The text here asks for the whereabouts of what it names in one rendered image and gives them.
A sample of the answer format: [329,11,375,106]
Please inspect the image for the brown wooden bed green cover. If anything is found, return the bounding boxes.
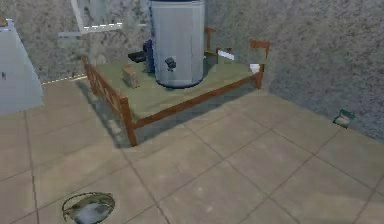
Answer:
[81,27,271,148]

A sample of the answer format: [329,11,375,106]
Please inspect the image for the grey cylindrical water tank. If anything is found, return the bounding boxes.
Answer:
[147,0,206,90]

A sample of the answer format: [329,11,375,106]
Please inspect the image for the dark blue upright object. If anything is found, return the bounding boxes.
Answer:
[143,38,156,75]

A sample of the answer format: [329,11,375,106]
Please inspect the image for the tan small box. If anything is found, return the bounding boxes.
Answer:
[121,64,140,89]

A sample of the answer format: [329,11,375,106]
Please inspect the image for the black flat device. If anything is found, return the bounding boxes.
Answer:
[127,50,148,64]

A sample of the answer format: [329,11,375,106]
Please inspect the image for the white framed window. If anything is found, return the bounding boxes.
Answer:
[57,0,151,38]

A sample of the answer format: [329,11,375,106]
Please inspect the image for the round grey green bowl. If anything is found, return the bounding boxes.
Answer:
[61,191,116,224]

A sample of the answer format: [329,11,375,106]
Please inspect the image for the green white small packet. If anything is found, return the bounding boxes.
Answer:
[332,109,357,129]

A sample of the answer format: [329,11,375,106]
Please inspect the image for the pale blue grey cabinet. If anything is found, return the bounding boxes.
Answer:
[0,18,45,116]

